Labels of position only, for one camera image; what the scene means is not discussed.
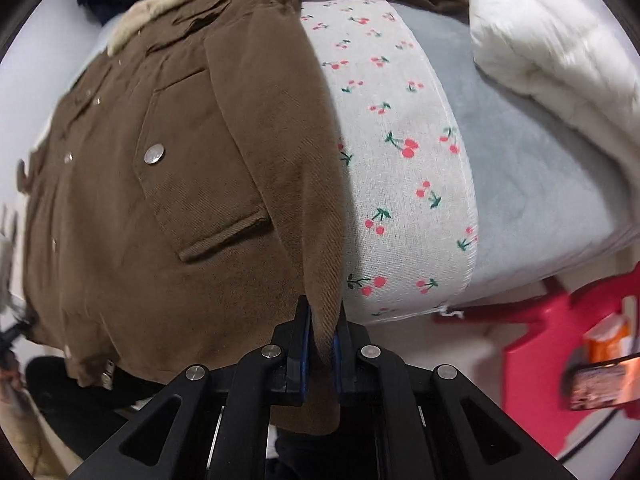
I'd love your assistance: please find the smartphone on stool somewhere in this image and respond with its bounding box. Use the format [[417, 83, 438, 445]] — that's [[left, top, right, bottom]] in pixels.
[[568, 353, 639, 411]]

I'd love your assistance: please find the cherry print white sheet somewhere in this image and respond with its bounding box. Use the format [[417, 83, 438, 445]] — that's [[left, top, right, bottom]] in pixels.
[[300, 0, 477, 324]]

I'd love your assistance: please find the red plastic stool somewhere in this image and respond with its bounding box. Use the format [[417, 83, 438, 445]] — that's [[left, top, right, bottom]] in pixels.
[[436, 269, 639, 455]]

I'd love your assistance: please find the light grey bed blanket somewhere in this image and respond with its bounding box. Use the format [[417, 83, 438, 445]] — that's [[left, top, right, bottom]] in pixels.
[[394, 3, 639, 302]]

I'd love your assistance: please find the orange box on stool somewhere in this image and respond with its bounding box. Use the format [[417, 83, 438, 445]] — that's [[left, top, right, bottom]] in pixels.
[[582, 296, 639, 364]]

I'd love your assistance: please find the white quilted folded blanket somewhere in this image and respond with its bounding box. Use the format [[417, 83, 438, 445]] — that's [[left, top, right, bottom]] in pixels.
[[470, 0, 639, 194]]

